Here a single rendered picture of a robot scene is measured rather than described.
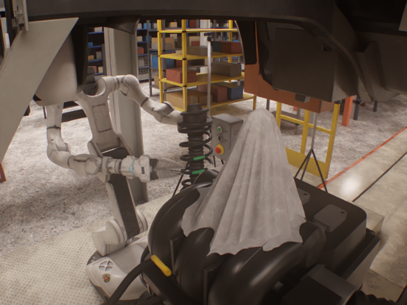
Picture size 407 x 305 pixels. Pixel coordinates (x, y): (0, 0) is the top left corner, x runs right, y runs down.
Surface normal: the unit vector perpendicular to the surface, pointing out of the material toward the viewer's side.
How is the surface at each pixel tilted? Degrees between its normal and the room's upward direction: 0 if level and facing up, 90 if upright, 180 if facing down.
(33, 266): 0
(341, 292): 17
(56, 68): 99
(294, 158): 90
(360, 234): 79
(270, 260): 27
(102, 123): 71
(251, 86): 90
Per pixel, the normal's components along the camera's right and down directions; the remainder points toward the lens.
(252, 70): -0.78, 0.26
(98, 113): 0.65, -0.01
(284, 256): 0.31, -0.44
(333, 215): 0.00, -0.91
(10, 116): 0.62, 0.34
